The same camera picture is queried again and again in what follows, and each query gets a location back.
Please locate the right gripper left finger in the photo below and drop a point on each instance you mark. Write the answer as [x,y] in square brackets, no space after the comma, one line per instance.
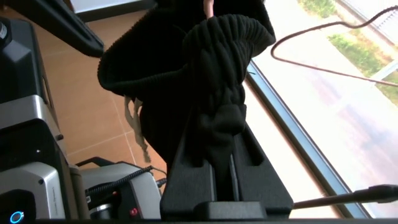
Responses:
[180,186]

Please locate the black clothes rack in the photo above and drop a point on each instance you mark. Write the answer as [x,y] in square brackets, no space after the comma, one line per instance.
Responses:
[379,193]

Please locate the window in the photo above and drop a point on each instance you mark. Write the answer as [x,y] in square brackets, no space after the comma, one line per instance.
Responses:
[342,124]

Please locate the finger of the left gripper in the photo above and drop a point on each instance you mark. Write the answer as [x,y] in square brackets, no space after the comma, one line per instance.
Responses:
[62,21]

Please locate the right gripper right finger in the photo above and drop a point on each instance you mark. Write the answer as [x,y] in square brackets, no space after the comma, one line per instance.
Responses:
[264,183]

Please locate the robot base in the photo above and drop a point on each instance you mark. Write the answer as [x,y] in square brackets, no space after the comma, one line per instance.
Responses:
[31,186]

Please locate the black knitted garment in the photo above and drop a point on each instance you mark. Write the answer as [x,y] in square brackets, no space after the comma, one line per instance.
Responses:
[186,62]

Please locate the pink clothes hanger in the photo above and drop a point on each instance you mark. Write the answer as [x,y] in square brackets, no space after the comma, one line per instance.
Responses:
[342,74]
[208,7]

